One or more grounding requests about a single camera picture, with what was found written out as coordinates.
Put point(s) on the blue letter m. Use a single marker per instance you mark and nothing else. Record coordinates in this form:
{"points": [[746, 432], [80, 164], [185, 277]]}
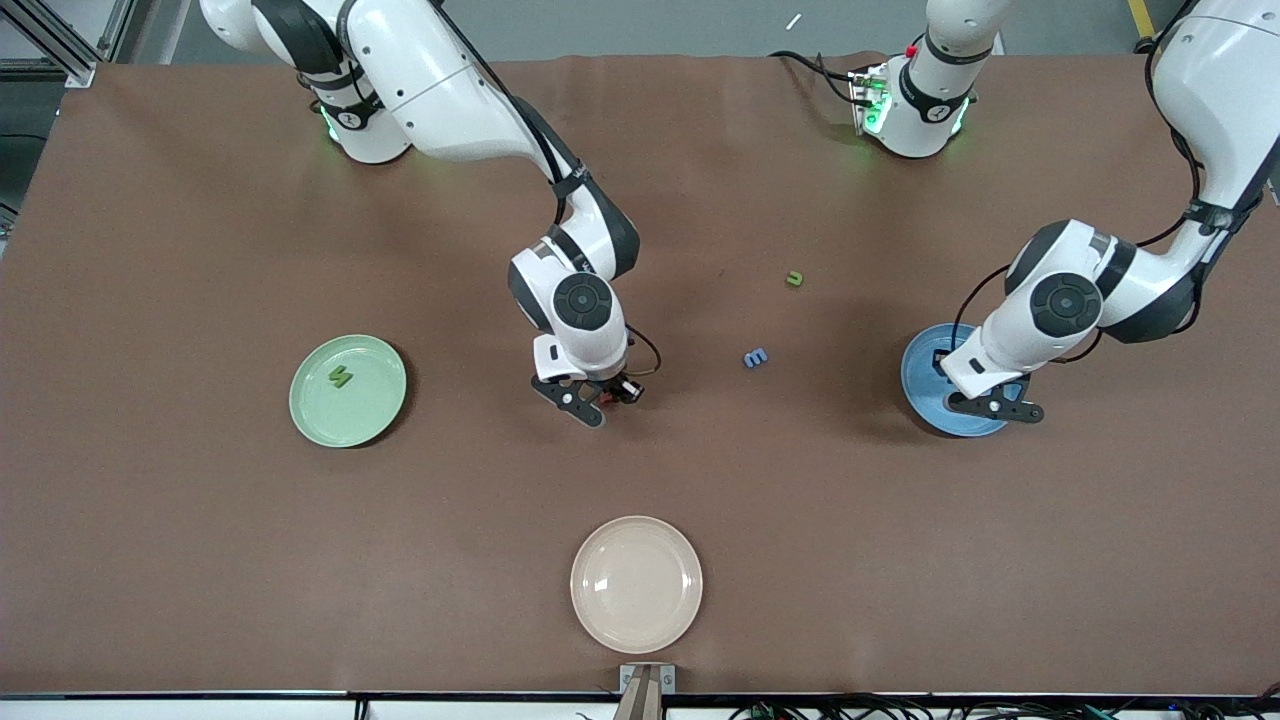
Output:
{"points": [[755, 357]]}

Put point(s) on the green letter N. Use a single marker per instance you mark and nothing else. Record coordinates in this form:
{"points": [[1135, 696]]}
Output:
{"points": [[340, 378]]}

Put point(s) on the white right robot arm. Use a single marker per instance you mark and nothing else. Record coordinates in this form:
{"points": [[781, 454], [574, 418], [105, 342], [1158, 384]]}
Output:
{"points": [[440, 90]]}

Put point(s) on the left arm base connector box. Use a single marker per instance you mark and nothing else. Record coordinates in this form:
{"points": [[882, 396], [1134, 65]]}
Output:
{"points": [[868, 100]]}

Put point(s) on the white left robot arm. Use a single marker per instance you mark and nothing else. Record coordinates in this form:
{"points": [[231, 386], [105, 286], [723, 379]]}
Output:
{"points": [[1070, 300]]}

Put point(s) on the blue plate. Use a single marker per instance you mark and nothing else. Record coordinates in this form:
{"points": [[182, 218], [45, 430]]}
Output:
{"points": [[920, 385]]}

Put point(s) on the cream plate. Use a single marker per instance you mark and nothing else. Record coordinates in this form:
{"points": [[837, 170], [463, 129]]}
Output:
{"points": [[636, 585]]}

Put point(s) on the green plate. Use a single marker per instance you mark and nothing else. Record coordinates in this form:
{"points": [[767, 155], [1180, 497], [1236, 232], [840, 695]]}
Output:
{"points": [[370, 410]]}

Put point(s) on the brown table cover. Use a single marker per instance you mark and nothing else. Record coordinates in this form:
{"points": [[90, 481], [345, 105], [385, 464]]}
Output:
{"points": [[850, 550]]}

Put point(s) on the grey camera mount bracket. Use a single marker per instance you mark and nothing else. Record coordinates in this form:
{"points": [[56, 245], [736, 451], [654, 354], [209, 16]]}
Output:
{"points": [[645, 700]]}

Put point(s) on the aluminium frame profile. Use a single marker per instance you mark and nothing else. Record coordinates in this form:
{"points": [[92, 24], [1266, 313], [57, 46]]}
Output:
{"points": [[75, 68]]}

